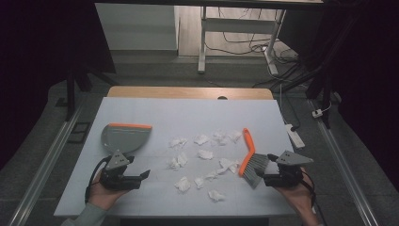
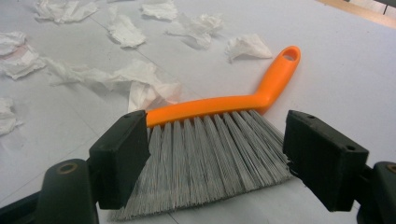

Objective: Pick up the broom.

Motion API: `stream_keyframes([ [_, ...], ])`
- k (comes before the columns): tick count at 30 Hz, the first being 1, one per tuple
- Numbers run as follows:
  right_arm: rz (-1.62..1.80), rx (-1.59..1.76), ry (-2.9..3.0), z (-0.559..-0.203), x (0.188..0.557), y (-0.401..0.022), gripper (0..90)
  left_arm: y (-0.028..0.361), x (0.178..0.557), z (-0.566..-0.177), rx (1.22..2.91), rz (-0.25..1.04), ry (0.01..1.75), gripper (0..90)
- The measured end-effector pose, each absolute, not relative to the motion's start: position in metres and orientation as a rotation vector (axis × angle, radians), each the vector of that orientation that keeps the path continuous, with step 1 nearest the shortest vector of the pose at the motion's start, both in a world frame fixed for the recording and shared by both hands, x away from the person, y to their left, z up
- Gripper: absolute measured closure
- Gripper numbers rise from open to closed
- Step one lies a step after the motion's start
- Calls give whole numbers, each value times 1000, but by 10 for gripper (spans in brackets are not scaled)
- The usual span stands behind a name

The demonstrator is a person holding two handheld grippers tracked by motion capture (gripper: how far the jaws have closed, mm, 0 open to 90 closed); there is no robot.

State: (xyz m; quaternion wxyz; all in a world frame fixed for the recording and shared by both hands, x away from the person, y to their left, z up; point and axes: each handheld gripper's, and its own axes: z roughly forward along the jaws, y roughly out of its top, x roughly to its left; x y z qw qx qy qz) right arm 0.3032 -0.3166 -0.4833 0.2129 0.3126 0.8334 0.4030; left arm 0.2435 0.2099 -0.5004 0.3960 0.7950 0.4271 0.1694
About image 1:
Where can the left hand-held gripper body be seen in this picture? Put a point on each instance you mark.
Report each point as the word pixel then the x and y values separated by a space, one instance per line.
pixel 116 180

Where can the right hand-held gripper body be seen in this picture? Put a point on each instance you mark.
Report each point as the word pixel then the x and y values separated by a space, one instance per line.
pixel 287 174

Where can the grey dustpan with orange edge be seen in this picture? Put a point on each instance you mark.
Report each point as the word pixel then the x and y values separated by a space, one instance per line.
pixel 125 138

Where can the orange brush with grey bristles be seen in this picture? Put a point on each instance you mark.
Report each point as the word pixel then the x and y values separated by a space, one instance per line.
pixel 249 147

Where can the pile of white tissues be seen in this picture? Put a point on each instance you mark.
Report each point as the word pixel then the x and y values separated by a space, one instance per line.
pixel 205 154

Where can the person's left hand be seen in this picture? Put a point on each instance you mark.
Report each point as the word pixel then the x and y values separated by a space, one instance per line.
pixel 105 196

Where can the person's right hand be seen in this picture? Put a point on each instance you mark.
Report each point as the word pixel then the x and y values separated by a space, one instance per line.
pixel 296 196

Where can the white power strip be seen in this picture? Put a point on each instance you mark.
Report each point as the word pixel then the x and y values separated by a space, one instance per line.
pixel 295 136

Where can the small white adapter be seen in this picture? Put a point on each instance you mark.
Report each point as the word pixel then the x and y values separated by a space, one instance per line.
pixel 317 113

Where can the black stand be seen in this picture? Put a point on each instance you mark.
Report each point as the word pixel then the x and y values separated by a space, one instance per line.
pixel 326 94
pixel 70 94

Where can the wooden table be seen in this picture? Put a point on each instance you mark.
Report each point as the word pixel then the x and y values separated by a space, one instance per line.
pixel 188 92

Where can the dark curtain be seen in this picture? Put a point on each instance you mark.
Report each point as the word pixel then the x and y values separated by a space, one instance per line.
pixel 31 62
pixel 370 78

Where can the black floor bracket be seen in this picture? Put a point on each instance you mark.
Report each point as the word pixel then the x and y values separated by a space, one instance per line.
pixel 80 132

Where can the metal floor rail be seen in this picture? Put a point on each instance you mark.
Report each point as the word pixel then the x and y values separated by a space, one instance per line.
pixel 345 169
pixel 47 160

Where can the white desk frame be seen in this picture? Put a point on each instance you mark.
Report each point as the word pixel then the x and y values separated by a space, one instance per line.
pixel 238 25

